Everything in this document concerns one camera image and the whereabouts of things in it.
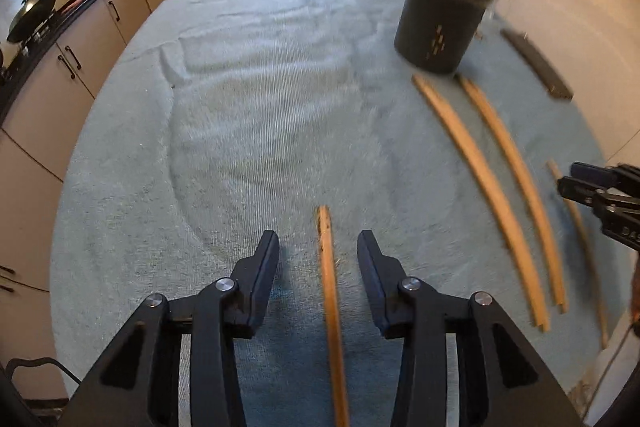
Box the beige base cabinets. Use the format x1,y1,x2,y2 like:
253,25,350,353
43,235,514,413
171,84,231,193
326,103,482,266
0,0,326,403

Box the light blue table cloth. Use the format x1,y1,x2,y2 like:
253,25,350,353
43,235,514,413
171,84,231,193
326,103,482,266
50,0,621,427

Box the black wok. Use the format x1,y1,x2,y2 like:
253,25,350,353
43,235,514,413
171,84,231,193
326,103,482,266
6,0,81,44

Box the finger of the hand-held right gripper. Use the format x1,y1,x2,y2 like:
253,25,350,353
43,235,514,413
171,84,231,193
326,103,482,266
557,176,608,208
571,162,621,182

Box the black kitchen countertop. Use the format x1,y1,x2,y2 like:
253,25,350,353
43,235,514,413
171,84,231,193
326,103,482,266
0,0,326,118

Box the wooden chopstick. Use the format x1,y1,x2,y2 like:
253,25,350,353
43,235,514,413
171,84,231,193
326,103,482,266
316,206,350,427
457,76,568,314
546,161,609,350
411,74,551,333

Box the black smartphone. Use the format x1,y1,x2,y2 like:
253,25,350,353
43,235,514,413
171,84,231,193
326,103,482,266
500,28,573,102

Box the dark grey utensil holder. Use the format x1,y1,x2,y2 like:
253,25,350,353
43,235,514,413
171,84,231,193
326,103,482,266
394,0,495,75

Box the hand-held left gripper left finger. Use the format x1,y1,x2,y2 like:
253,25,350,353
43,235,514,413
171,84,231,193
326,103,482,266
57,229,281,427

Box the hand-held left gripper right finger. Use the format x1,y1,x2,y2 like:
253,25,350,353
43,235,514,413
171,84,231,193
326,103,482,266
356,229,586,427

